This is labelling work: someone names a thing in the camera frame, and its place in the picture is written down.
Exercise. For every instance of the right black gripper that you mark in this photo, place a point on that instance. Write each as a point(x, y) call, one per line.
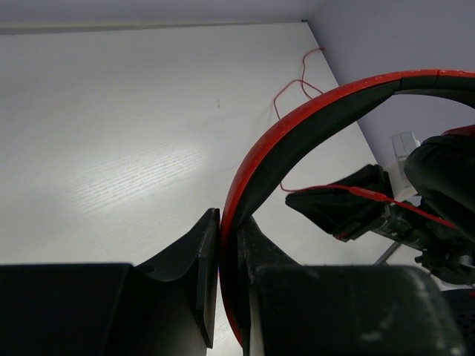
point(356, 205)

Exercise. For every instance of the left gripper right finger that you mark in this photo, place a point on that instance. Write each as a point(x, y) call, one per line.
point(291, 309)

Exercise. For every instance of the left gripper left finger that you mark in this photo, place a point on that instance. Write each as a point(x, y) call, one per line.
point(164, 306)

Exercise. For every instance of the red black headphones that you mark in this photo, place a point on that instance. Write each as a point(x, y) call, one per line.
point(440, 170)

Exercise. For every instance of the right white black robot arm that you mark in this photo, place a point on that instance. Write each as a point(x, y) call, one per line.
point(456, 271)

